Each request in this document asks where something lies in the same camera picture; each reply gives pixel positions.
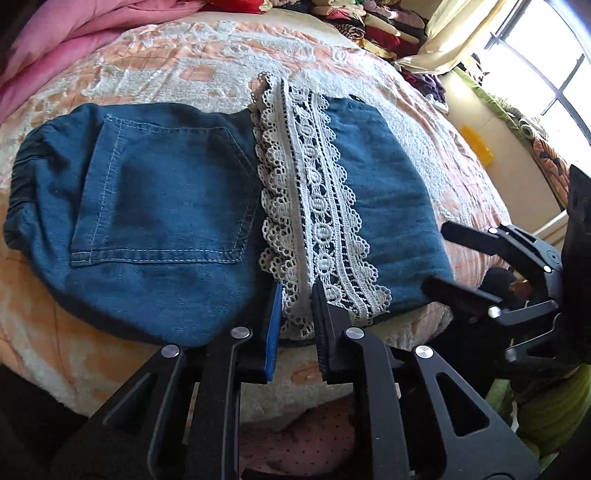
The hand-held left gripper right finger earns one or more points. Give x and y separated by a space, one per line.
323 332

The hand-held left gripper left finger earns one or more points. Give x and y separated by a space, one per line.
273 332

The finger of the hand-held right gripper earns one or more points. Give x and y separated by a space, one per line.
457 295
471 235

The blue denim pants lace trim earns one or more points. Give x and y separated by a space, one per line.
161 207

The pink dotted pyjama pants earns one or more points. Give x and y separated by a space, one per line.
300 438

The yellow paper bag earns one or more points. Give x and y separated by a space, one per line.
478 145

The orange patterned cloth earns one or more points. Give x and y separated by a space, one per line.
551 161

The green cloth on windowsill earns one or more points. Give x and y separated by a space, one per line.
498 101

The light green fleece garment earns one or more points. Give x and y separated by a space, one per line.
549 415

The purple crumpled clothes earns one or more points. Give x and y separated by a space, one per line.
427 87

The window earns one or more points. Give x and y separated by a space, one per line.
545 69

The cream curtain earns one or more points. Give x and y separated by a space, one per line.
457 37

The pile of folded clothes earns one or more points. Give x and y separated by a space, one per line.
369 23

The peach floral bedspread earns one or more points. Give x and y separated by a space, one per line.
184 60

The pink quilt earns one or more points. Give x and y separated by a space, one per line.
55 46

